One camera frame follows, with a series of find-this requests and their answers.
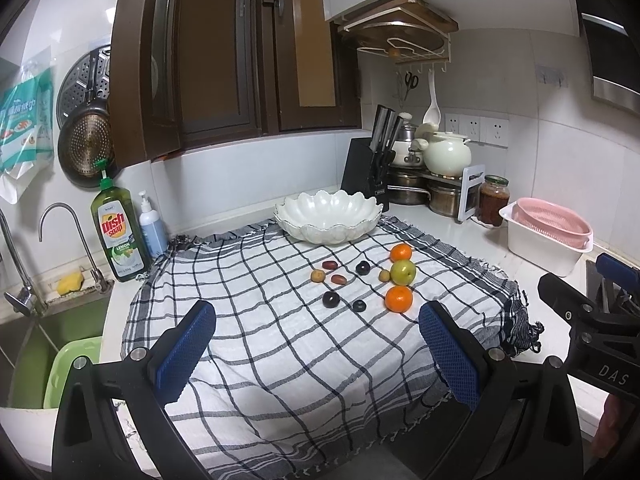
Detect brown window frame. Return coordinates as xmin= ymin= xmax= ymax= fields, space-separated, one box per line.
xmin=110 ymin=0 xmax=361 ymax=167

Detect green apple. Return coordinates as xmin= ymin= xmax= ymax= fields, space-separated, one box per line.
xmin=390 ymin=259 xmax=416 ymax=286

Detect chrome kitchen faucet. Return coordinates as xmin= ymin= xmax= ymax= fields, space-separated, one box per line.
xmin=37 ymin=202 xmax=112 ymax=295

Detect white scalloped ceramic bowl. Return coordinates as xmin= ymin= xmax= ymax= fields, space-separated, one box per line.
xmin=274 ymin=190 xmax=383 ymax=245

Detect orange tangerine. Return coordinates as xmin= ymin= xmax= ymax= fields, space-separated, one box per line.
xmin=390 ymin=243 xmax=412 ymax=262
xmin=384 ymin=285 xmax=413 ymax=313

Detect hanging steamer plate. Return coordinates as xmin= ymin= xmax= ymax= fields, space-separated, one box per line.
xmin=56 ymin=44 xmax=111 ymax=128

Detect dark plum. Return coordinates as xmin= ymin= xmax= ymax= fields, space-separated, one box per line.
xmin=356 ymin=260 xmax=371 ymax=275
xmin=322 ymin=290 xmax=341 ymax=309

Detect yellow sponge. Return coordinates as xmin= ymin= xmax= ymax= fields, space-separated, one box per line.
xmin=56 ymin=271 xmax=85 ymax=296

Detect teal plastic bag pack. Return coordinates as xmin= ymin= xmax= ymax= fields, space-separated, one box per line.
xmin=1 ymin=67 xmax=54 ymax=205

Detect wall cutting board rack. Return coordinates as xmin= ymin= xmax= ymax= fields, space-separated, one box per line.
xmin=337 ymin=0 xmax=459 ymax=66

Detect blue pump soap bottle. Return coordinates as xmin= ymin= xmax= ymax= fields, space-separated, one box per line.
xmin=139 ymin=191 xmax=168 ymax=259

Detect white plastic basin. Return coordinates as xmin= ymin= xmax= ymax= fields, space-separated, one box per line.
xmin=499 ymin=203 xmax=593 ymax=278

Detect pink plastic colander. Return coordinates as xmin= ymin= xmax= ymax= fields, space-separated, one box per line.
xmin=512 ymin=197 xmax=592 ymax=249

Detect green dish soap bottle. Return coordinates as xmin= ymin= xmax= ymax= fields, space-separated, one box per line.
xmin=91 ymin=158 xmax=150 ymax=282

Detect small dark green fruit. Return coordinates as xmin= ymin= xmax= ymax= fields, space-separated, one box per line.
xmin=352 ymin=300 xmax=367 ymax=312

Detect glass jar red sauce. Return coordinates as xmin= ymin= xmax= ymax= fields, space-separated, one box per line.
xmin=477 ymin=174 xmax=510 ymax=226

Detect white pot with lid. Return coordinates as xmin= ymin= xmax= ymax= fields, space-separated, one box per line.
xmin=390 ymin=112 xmax=423 ymax=169

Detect green plastic basin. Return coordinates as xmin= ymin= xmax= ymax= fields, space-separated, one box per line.
xmin=42 ymin=336 xmax=102 ymax=410

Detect steel pot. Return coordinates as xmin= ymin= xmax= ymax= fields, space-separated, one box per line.
xmin=426 ymin=182 xmax=461 ymax=218
xmin=387 ymin=168 xmax=431 ymax=205

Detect steel pot left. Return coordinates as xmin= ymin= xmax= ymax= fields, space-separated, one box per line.
xmin=387 ymin=168 xmax=431 ymax=205

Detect black knife block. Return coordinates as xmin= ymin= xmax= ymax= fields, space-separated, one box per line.
xmin=341 ymin=104 xmax=401 ymax=212

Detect wall power sockets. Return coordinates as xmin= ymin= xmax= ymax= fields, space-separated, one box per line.
xmin=445 ymin=113 xmax=510 ymax=148

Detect white ladle spoon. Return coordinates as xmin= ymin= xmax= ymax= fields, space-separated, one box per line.
xmin=423 ymin=66 xmax=442 ymax=131

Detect cream ceramic pot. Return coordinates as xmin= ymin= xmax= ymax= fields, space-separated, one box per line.
xmin=413 ymin=132 xmax=472 ymax=178

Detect steel pot lower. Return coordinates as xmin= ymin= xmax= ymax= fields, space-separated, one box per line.
xmin=426 ymin=182 xmax=461 ymax=218

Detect hanging frying pan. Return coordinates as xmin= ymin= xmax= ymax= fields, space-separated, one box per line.
xmin=56 ymin=73 xmax=119 ymax=190

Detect yellow longan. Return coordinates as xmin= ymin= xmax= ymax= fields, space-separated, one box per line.
xmin=310 ymin=270 xmax=326 ymax=283
xmin=378 ymin=270 xmax=390 ymax=283

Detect black kitchen scissors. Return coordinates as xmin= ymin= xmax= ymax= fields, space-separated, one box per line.
xmin=401 ymin=72 xmax=420 ymax=100

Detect black white checkered cloth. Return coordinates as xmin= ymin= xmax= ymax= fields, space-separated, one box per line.
xmin=120 ymin=216 xmax=544 ymax=479

